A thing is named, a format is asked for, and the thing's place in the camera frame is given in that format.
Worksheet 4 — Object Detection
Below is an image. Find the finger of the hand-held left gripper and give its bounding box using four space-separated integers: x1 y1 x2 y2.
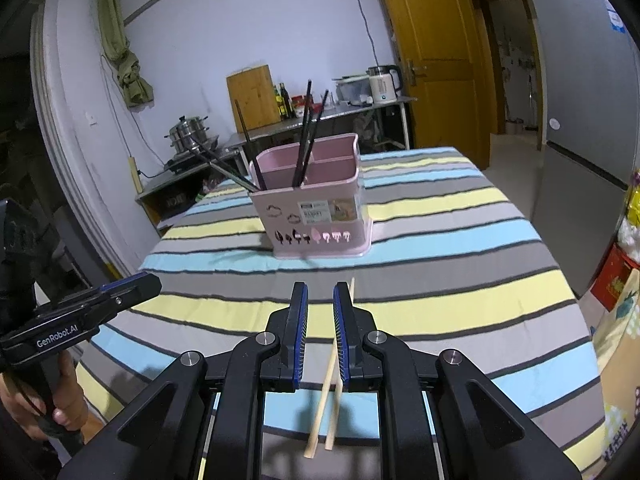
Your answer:
35 271 164 332

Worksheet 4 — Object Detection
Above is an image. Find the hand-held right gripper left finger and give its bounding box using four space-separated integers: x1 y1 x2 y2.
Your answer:
57 281 307 480

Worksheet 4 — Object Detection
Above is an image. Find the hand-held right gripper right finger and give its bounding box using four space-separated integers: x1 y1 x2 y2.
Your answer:
333 281 583 480

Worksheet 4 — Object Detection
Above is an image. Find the wooden chopstick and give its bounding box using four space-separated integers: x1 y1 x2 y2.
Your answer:
304 277 357 461
324 379 347 452

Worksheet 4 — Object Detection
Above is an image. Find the pink plastic utensil basket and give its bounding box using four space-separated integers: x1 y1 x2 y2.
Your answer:
248 133 374 260

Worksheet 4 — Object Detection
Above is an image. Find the metal chopstick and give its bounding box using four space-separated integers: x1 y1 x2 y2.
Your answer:
191 149 254 194
197 145 259 192

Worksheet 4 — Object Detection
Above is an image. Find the person's left hand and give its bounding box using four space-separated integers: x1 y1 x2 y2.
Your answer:
0 349 84 433

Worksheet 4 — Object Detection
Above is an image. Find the black induction cooker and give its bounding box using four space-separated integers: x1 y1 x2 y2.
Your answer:
163 151 213 174

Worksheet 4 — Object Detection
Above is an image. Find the striped tablecloth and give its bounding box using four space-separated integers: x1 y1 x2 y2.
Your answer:
75 147 609 480

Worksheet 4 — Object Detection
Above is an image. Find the stainless steel pot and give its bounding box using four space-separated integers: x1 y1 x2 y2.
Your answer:
163 114 211 154

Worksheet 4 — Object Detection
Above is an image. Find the wooden cutting board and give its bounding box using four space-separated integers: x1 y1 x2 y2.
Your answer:
226 65 282 134

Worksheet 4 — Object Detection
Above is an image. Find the green hanging cloth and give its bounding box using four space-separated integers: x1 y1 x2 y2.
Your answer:
97 0 155 109

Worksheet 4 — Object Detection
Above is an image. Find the stainless steel counter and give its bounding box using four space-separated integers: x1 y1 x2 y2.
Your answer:
135 95 419 237

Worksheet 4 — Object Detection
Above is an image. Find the red jar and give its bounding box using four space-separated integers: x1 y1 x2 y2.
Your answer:
291 94 322 119

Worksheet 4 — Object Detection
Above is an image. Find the clear plastic container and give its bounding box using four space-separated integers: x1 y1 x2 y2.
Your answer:
333 75 374 107

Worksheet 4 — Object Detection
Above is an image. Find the white electric kettle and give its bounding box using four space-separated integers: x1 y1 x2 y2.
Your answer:
366 64 404 105

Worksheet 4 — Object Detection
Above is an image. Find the red cardboard box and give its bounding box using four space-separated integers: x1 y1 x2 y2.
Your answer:
589 245 640 312

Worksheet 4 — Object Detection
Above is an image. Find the yellow printed bag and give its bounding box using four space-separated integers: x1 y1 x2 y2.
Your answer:
592 269 640 467

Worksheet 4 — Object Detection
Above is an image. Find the yellow wooden door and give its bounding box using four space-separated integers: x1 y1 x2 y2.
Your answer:
372 0 494 171

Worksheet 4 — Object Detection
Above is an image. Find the white plastic bag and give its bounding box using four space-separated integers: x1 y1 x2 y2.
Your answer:
619 170 640 264

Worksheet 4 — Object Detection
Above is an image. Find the grey refrigerator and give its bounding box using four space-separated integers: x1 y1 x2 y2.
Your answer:
525 0 640 299

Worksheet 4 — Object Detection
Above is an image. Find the black wall cable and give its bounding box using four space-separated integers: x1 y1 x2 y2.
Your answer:
342 0 397 69

